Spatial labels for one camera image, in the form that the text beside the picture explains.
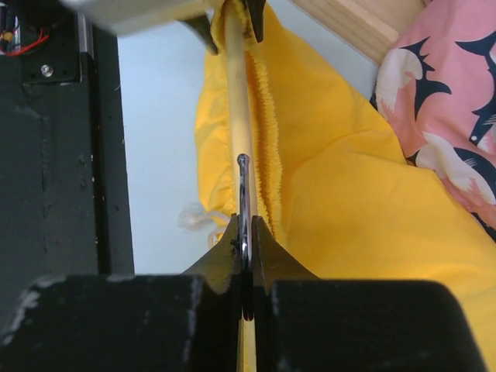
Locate pink shark print shorts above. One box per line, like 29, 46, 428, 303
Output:
370, 1, 495, 236

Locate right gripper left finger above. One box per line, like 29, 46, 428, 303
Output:
1, 219, 241, 371

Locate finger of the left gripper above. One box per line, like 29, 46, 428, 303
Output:
181, 9, 219, 55
243, 0, 266, 42

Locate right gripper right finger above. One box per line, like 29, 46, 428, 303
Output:
252, 217, 487, 371

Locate yellow hanger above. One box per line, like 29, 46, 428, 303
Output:
224, 1, 257, 371

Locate wooden clothes rack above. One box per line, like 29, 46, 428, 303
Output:
294, 0, 425, 65

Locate yellow shorts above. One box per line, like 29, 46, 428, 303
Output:
193, 0, 496, 372

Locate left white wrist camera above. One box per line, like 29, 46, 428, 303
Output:
61, 0, 220, 36

